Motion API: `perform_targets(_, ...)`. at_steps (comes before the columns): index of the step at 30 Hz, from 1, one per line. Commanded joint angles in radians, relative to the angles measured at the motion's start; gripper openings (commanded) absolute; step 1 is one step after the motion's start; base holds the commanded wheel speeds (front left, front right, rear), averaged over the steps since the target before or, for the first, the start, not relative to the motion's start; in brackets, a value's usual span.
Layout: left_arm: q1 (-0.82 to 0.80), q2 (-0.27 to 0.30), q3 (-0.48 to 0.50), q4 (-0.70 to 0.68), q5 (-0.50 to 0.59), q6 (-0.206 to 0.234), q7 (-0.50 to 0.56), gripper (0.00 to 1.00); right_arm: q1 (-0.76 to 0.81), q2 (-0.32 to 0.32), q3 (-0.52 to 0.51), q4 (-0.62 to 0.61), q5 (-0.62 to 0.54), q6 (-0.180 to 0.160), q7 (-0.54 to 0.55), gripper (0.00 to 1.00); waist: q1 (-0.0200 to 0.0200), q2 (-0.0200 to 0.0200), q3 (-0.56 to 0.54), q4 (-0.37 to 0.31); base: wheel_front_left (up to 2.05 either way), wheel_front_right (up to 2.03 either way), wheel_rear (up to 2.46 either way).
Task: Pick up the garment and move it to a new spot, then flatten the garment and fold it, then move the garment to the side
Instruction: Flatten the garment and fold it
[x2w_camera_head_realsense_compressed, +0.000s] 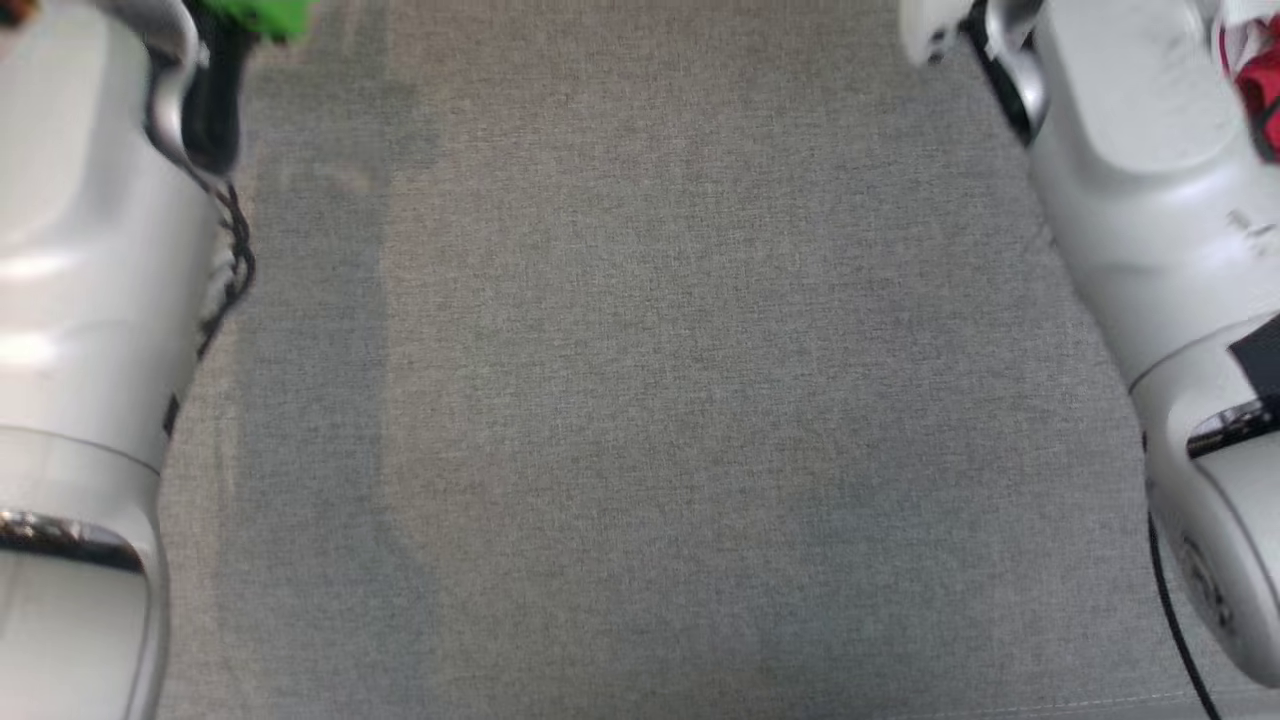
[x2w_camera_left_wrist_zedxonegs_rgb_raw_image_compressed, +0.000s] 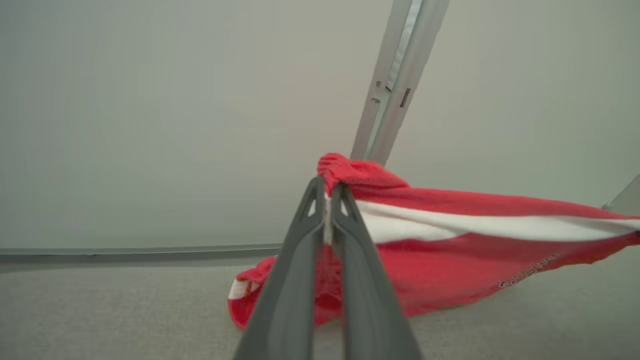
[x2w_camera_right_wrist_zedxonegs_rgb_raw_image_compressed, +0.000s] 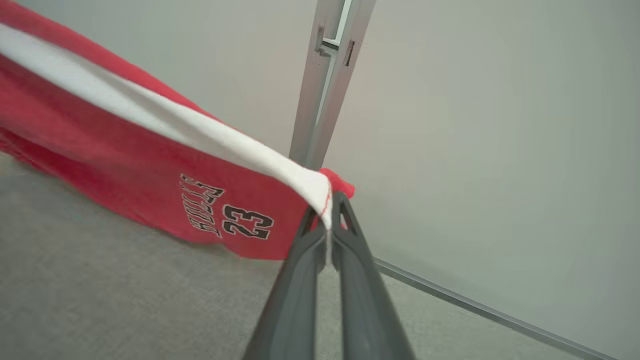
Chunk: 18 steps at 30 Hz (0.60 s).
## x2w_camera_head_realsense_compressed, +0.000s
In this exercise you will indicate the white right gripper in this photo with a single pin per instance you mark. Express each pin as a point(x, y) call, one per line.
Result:
point(930, 25)

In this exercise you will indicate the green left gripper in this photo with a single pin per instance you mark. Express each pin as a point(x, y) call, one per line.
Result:
point(260, 15)

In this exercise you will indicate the red shirt with white trim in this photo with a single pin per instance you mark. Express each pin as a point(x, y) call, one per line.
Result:
point(1260, 85)

